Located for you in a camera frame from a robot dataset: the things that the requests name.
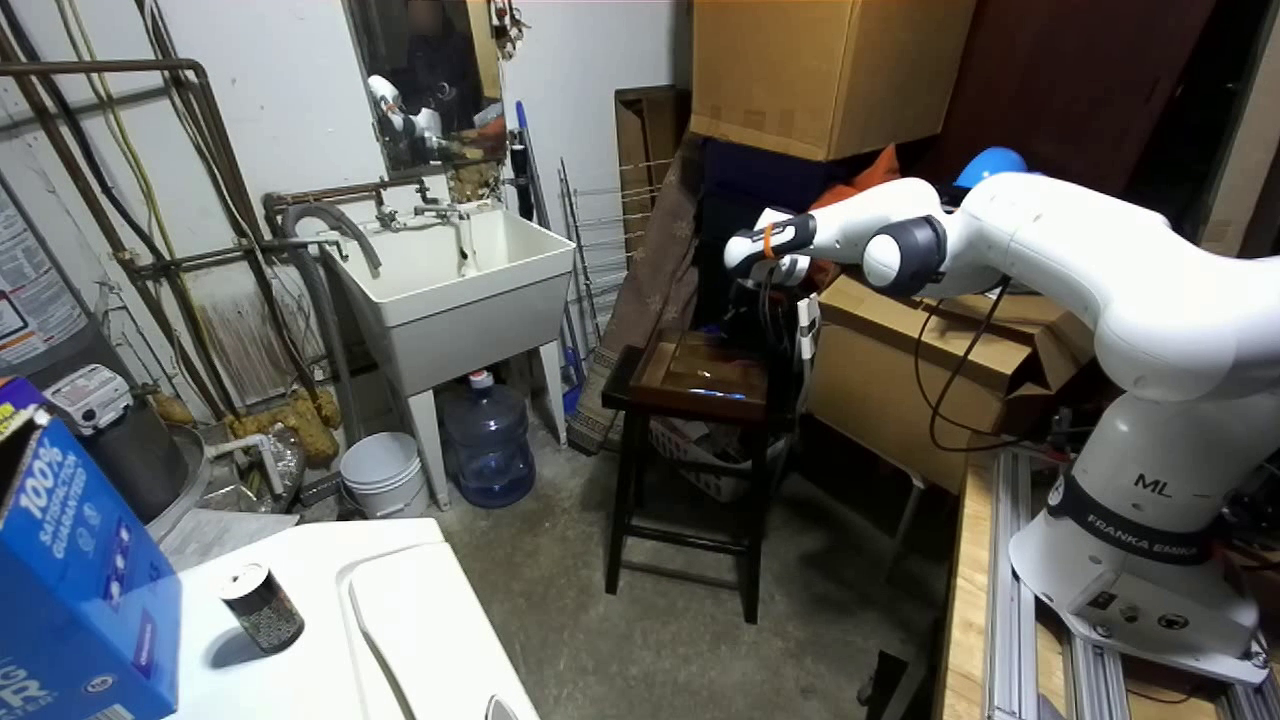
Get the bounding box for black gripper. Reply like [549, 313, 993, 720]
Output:
[732, 256, 815, 350]

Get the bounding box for wooden utensil organizer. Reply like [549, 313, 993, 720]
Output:
[624, 329, 776, 413]

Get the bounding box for white washing machine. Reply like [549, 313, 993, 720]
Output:
[171, 517, 544, 720]

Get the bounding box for open cardboard box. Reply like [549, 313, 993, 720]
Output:
[804, 272, 1095, 497]

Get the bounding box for flat cardboard box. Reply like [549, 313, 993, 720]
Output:
[613, 82, 694, 256]

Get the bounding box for large closed cardboard box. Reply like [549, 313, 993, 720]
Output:
[688, 0, 978, 166]

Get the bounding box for dark wooden stool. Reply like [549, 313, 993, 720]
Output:
[597, 334, 804, 626]

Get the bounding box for blue ball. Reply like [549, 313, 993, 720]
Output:
[953, 143, 1033, 197]

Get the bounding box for white utility sink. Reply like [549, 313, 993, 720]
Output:
[322, 203, 579, 511]

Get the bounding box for large blue water jug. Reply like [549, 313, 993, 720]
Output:
[435, 368, 541, 511]

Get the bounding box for wooden table board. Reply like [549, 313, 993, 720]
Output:
[937, 454, 1004, 720]

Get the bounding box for dark brown cabinet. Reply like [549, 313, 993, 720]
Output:
[917, 0, 1223, 203]

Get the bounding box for white plastic bucket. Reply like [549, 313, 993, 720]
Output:
[332, 426, 430, 520]

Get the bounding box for metal sink faucet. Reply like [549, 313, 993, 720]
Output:
[261, 174, 476, 275]

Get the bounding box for small dark can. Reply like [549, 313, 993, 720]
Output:
[215, 555, 309, 657]

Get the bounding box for gray water heater tank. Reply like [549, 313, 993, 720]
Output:
[0, 172, 210, 523]

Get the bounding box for white gas control valve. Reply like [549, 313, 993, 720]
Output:
[45, 360, 137, 435]

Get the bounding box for blue cardboard box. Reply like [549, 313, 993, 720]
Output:
[0, 376, 183, 720]

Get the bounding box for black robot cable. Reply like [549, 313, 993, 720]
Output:
[910, 272, 1035, 454]

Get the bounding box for thin wire rack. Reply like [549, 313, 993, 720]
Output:
[554, 156, 633, 334]

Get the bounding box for gray metal rail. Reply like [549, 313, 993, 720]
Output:
[993, 443, 1134, 720]

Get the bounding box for metal wall pipes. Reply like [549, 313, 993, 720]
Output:
[0, 0, 334, 416]

